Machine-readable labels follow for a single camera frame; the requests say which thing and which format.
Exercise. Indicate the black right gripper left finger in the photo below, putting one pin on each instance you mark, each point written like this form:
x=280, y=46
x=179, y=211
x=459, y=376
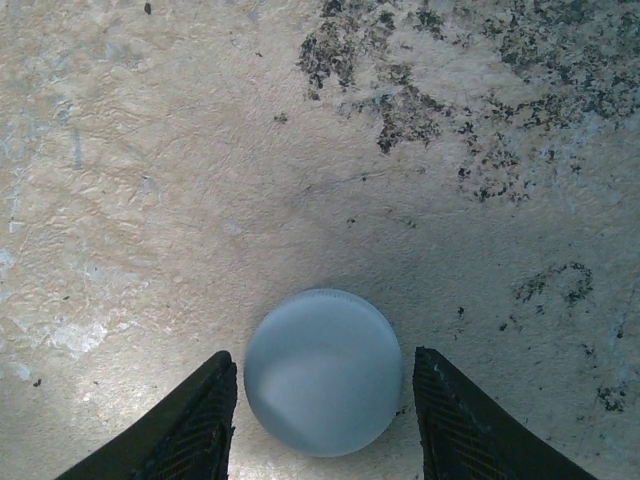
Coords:
x=195, y=430

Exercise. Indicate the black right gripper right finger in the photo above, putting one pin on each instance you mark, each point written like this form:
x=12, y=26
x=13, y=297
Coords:
x=460, y=435

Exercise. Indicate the plain white bottle cap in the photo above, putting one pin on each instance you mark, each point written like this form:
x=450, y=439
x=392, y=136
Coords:
x=322, y=375

